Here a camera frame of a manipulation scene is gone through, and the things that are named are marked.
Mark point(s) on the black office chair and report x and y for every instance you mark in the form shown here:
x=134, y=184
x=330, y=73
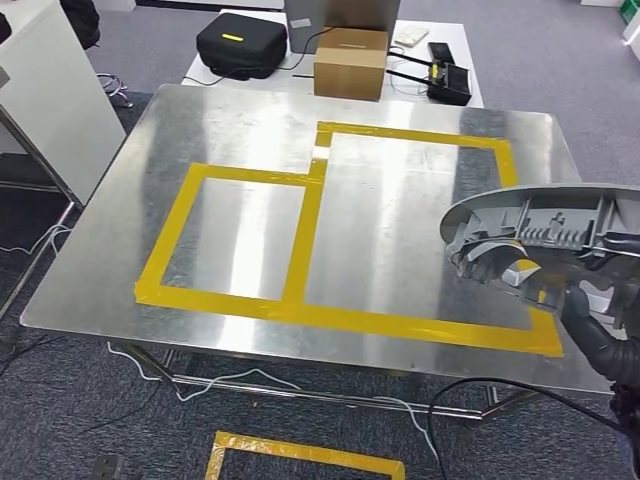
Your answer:
x=80, y=23

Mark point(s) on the grey monitor back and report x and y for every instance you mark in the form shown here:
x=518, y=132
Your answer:
x=305, y=26

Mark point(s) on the stainless steel workbench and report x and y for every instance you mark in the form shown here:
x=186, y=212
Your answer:
x=150, y=132

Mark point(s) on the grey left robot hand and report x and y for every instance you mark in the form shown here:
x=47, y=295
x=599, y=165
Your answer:
x=107, y=468

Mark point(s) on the grey plastic wheel hubcap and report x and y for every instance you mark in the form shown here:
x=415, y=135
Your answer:
x=500, y=199

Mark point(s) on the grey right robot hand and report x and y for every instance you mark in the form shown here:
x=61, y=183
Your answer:
x=520, y=272

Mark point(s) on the black router with antennas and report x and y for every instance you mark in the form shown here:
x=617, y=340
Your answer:
x=452, y=83

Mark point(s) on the black carry case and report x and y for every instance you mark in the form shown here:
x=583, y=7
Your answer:
x=240, y=50

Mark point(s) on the white display plinth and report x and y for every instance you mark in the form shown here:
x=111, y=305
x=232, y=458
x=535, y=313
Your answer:
x=632, y=40

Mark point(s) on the white table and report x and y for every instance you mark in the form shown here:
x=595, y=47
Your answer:
x=305, y=63

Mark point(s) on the stainless steel table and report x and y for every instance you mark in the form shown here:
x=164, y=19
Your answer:
x=41, y=158

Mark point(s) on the black phone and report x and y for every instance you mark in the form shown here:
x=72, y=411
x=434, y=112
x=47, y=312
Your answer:
x=441, y=53

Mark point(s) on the yellow tape double rectangle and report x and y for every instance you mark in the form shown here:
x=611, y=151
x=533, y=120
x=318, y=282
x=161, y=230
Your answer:
x=300, y=265

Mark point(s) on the large cardboard box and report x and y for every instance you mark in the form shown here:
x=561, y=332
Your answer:
x=365, y=13

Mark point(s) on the yellow floor tape square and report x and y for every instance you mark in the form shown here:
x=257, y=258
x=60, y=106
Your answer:
x=300, y=454

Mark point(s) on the white cabinet panel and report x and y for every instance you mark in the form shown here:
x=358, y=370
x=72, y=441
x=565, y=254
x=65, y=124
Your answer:
x=60, y=99

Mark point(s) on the white keypad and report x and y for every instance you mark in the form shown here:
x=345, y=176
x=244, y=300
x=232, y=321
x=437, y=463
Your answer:
x=410, y=36

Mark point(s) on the small cardboard box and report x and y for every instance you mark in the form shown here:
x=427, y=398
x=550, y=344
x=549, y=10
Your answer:
x=350, y=69

